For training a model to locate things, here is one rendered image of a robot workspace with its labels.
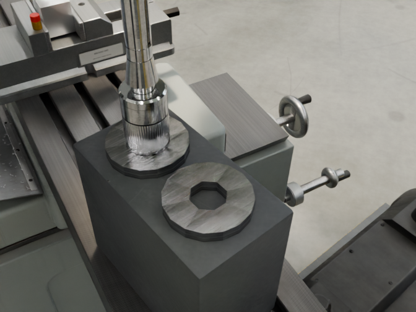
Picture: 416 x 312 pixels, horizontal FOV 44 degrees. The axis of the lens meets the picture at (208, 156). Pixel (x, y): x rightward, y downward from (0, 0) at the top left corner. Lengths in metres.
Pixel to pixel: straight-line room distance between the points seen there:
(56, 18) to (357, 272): 0.76
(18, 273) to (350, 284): 0.65
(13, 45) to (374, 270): 0.82
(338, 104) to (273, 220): 1.99
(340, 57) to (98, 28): 1.97
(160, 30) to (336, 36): 2.02
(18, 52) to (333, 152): 1.53
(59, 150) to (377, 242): 0.70
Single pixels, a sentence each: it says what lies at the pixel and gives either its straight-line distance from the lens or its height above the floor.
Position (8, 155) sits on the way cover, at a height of 0.86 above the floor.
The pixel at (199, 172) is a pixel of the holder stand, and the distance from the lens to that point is 0.51.
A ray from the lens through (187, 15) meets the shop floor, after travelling 3.04.
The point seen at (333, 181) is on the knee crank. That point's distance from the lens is 1.37.
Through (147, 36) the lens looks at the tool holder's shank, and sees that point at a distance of 0.46.
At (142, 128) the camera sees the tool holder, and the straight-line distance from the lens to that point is 0.50.
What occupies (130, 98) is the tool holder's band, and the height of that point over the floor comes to 1.20.
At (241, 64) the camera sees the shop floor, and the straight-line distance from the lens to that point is 2.64.
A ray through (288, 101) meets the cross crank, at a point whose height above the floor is 0.67.
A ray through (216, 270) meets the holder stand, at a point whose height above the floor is 1.11.
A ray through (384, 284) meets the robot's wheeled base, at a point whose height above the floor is 0.59.
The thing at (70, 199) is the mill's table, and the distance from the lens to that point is 0.77.
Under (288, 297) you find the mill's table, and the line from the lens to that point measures 0.67.
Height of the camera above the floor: 1.50
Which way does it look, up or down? 45 degrees down
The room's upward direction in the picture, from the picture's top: 1 degrees clockwise
